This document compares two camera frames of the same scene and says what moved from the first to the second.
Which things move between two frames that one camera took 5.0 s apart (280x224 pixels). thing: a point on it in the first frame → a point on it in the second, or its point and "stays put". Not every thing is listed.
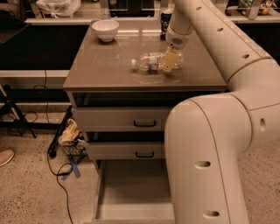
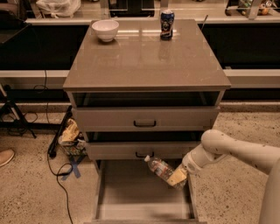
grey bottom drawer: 133,192 stays put
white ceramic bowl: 106,30 stays put
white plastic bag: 59,8 stays put
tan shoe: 5,156 stays put
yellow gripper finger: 171,58 → 178,177
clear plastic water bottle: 153,61 → 163,170
